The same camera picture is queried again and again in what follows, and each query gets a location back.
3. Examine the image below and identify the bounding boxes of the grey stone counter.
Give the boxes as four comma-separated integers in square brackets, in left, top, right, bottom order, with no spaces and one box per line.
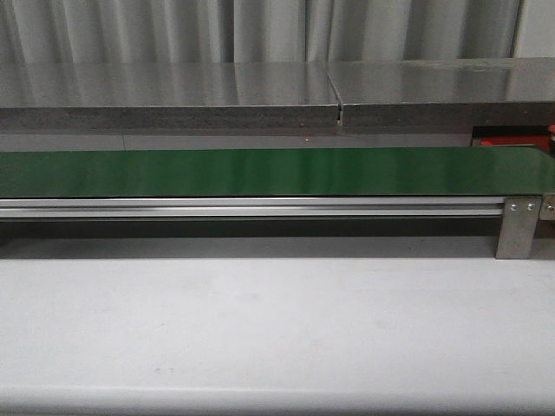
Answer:
[1,58,554,152]

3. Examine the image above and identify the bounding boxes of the green conveyor belt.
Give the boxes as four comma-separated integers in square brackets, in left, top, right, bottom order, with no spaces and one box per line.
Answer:
[1,146,554,198]

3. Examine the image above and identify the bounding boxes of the steel conveyor support bracket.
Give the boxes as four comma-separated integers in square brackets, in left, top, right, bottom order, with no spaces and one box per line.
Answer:
[495,196,542,259]

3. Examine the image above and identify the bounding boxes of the red plastic bin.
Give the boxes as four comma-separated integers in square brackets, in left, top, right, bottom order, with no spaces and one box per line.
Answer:
[475,135,554,156]

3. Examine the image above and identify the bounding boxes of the aluminium conveyor frame rail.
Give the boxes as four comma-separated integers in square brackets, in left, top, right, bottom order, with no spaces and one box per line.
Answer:
[1,196,505,221]

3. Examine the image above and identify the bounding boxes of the grey pleated curtain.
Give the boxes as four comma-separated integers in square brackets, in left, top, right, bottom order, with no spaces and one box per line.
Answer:
[1,1,521,64]

